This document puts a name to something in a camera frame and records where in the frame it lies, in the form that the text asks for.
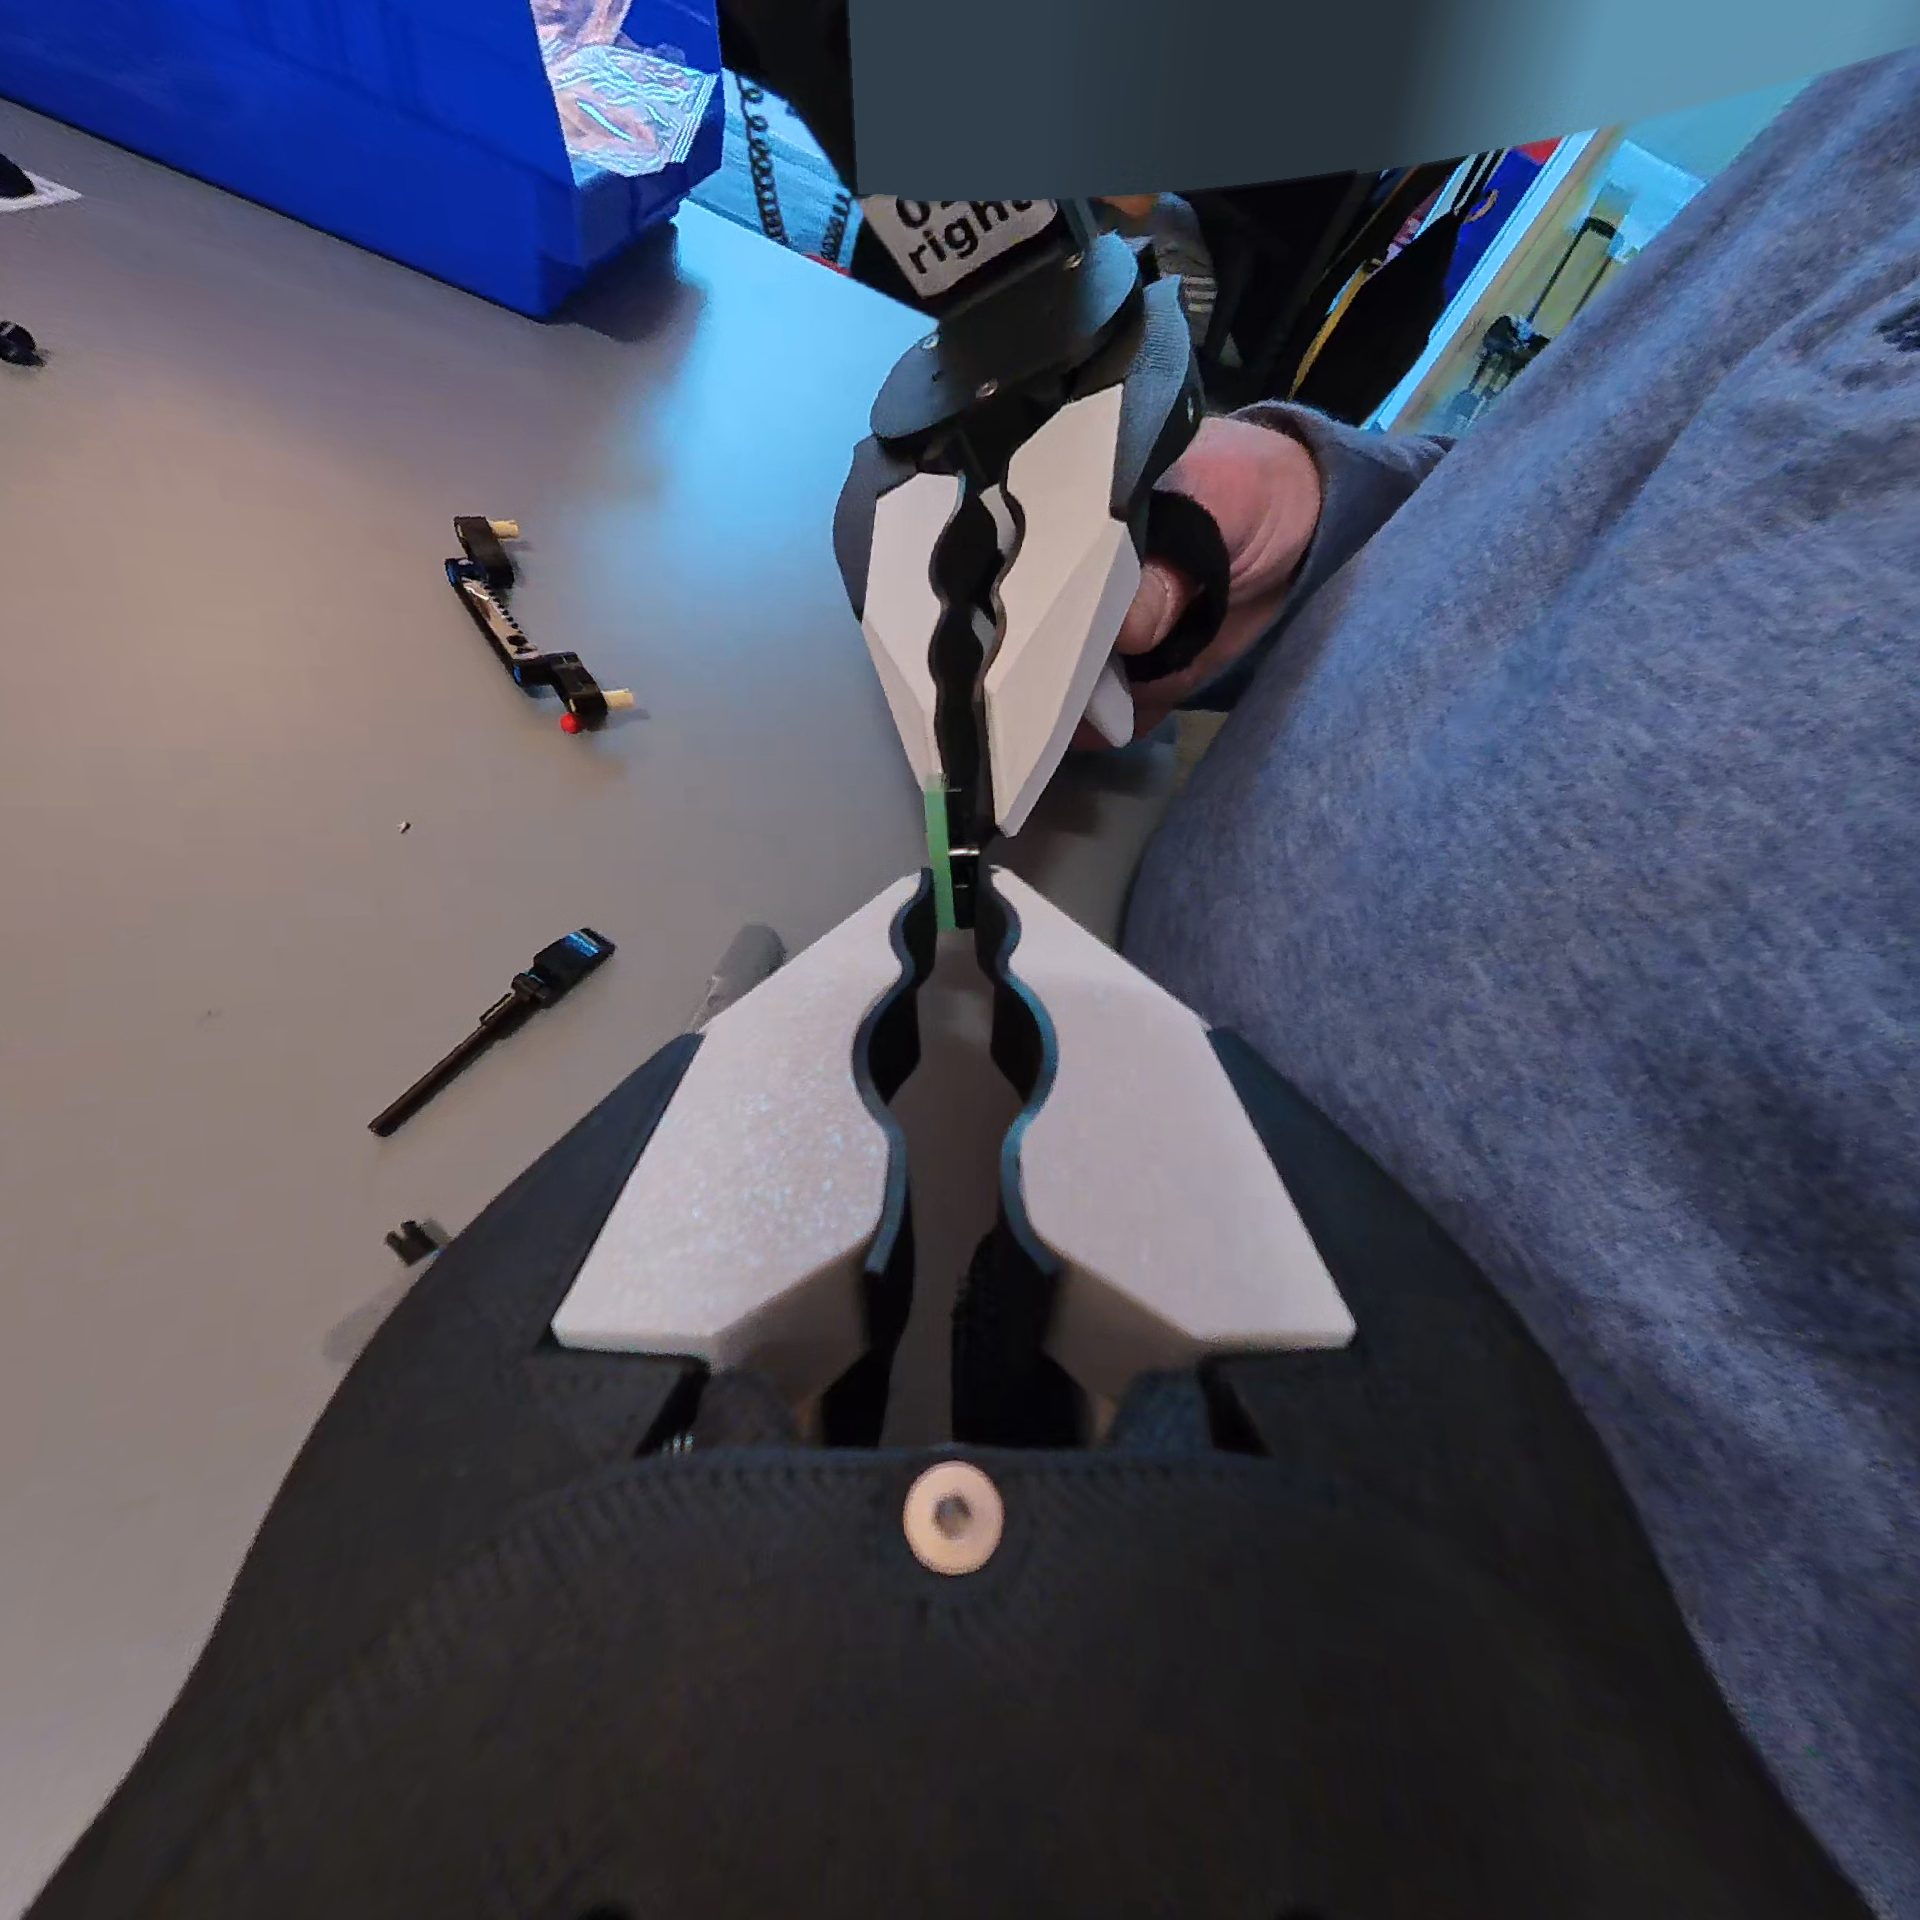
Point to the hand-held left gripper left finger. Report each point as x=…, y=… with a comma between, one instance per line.
x=722, y=1184

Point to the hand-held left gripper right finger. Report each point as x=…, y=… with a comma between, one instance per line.
x=1170, y=1184

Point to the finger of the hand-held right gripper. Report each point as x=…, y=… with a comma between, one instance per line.
x=900, y=601
x=1064, y=601

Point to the black green lego piece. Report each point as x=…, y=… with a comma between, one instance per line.
x=942, y=842

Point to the black lego axle with connector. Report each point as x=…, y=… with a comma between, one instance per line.
x=564, y=962

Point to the grey curved lego panel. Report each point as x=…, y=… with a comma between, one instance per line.
x=743, y=966

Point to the black lego rack assembly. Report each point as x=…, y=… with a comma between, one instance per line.
x=510, y=624

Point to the black lego bush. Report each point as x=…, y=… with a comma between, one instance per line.
x=16, y=345

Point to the lego sticker sheet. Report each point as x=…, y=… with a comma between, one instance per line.
x=39, y=186

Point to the person's right hand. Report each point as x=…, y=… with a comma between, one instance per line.
x=1267, y=495

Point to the black bag with yellow trim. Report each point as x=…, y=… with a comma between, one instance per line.
x=1349, y=302

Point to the clear plastic bags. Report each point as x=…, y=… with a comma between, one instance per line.
x=630, y=89

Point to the blue plastic bin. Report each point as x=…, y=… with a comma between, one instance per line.
x=302, y=136

